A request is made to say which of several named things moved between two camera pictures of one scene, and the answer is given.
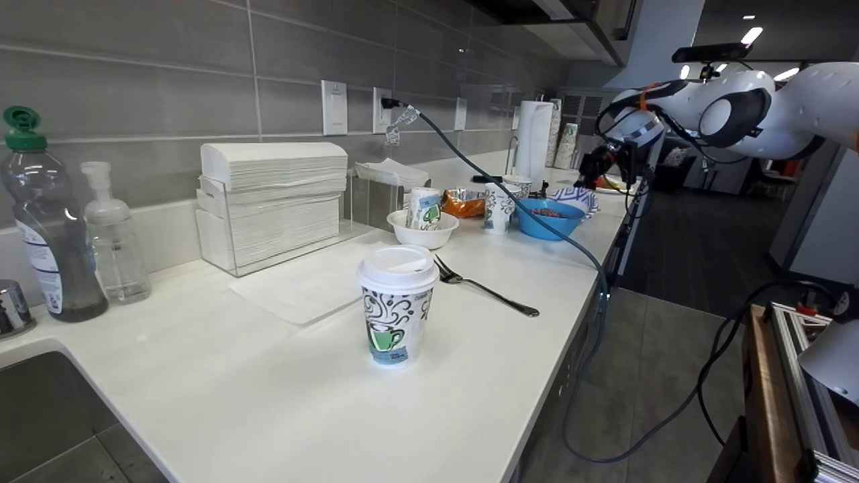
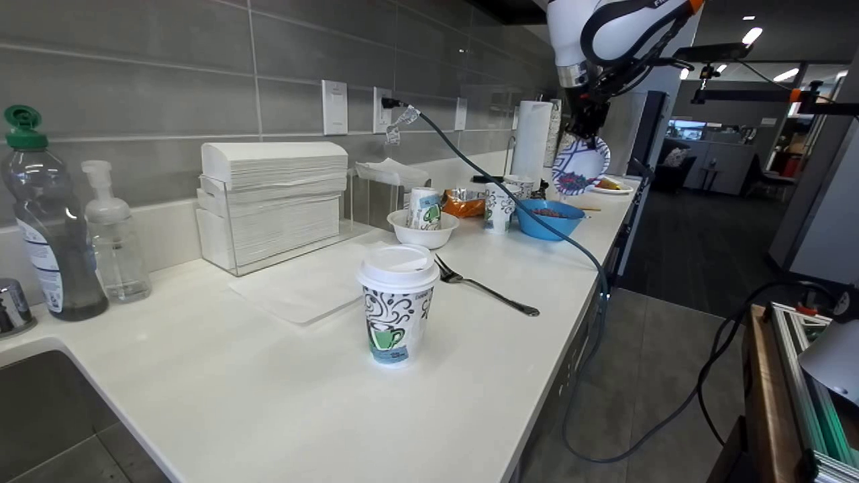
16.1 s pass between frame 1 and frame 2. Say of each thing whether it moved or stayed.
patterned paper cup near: stayed
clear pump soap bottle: stayed
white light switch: stayed
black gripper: moved
